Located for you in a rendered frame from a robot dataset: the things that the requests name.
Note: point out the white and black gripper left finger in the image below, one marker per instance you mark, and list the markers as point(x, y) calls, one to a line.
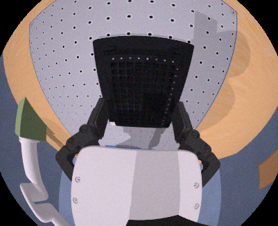
point(88, 135)

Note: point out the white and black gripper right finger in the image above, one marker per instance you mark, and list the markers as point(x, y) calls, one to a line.
point(190, 140)

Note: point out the black rectangular pad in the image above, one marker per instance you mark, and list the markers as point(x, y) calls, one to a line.
point(146, 43)

